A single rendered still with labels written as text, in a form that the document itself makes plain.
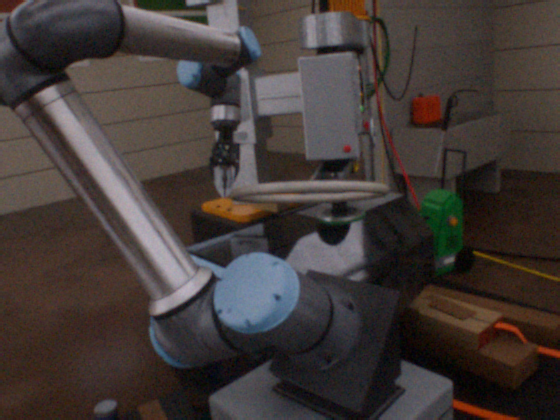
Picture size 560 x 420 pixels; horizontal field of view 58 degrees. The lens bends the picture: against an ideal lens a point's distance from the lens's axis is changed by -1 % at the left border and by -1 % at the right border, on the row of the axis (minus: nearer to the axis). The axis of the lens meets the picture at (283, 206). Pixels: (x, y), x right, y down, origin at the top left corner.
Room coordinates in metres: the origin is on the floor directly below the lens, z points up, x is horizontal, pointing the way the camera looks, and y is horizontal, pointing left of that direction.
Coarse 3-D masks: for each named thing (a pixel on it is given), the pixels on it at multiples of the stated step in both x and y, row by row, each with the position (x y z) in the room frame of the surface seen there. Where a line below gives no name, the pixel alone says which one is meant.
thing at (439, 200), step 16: (464, 160) 3.44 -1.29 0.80; (432, 192) 3.55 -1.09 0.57; (448, 192) 3.48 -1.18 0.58; (432, 208) 3.42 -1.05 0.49; (448, 208) 3.35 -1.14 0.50; (432, 224) 3.38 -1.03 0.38; (448, 224) 3.34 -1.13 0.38; (448, 240) 3.35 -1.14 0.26; (448, 256) 3.35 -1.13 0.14; (464, 256) 3.35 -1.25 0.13; (448, 272) 3.39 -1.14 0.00
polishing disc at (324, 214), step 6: (318, 210) 2.21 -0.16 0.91; (324, 210) 2.20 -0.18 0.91; (330, 210) 2.19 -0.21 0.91; (354, 210) 2.15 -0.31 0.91; (360, 210) 2.13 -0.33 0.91; (318, 216) 2.12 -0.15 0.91; (324, 216) 2.10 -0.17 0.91; (330, 216) 2.09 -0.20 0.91; (336, 216) 2.08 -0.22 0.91; (342, 216) 2.07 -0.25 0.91; (348, 216) 2.07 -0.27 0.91; (354, 216) 2.06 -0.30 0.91; (360, 216) 2.08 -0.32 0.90
